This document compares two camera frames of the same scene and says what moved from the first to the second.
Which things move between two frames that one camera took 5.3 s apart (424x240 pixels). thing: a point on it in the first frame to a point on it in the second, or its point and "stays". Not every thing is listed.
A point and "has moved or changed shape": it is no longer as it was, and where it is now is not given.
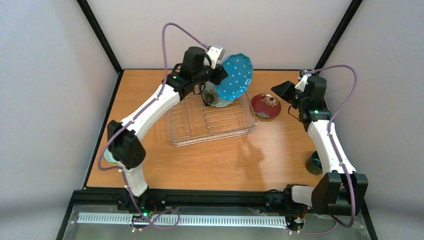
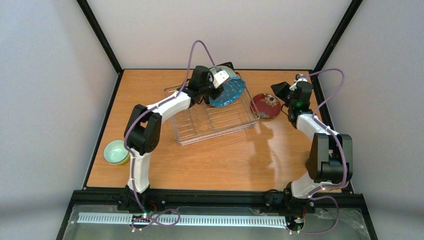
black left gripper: [218, 74] to [214, 88]
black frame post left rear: [100, 36] stays
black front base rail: [157, 199] stays
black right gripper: [292, 93] stays
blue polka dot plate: [239, 68] has moved or changed shape
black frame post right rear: [353, 8] stays
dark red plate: [266, 106] stays
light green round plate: [210, 90] to [229, 70]
